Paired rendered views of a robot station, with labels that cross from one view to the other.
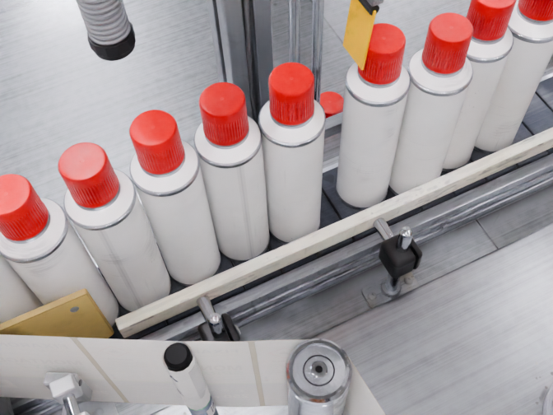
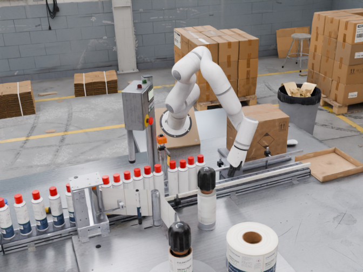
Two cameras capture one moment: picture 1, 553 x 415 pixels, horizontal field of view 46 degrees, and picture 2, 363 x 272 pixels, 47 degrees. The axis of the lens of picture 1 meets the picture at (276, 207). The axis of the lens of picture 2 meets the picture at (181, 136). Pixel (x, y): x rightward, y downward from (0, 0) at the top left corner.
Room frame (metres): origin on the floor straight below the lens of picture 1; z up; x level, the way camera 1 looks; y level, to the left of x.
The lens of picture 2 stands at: (-1.48, -0.22, 2.10)
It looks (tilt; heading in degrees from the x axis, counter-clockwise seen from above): 25 degrees down; 2
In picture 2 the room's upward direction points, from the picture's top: 2 degrees counter-clockwise
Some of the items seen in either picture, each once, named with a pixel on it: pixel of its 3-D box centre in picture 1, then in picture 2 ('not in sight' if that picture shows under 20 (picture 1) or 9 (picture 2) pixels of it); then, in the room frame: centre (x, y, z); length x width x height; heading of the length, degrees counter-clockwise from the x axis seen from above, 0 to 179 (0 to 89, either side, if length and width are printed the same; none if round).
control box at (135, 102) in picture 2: not in sight; (139, 104); (0.38, 0.06, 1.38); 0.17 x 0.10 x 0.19; 168
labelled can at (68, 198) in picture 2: not in sight; (72, 202); (0.15, 0.38, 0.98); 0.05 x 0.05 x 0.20
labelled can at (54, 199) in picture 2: not in sight; (55, 206); (0.13, 0.45, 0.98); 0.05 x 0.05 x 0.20
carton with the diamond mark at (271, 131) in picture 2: not in sight; (256, 133); (0.89, -0.58, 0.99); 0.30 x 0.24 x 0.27; 108
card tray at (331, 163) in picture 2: not in sight; (328, 163); (0.73, -0.99, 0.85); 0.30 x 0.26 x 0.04; 113
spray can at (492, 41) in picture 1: (467, 84); (191, 175); (0.40, -0.18, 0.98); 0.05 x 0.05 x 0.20
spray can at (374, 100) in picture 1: (371, 124); (173, 179); (0.36, -0.09, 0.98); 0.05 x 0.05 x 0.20
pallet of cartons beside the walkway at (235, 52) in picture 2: not in sight; (213, 65); (4.27, -0.45, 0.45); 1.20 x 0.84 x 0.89; 18
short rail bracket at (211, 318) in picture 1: (216, 327); not in sight; (0.21, 0.06, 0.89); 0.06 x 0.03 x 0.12; 23
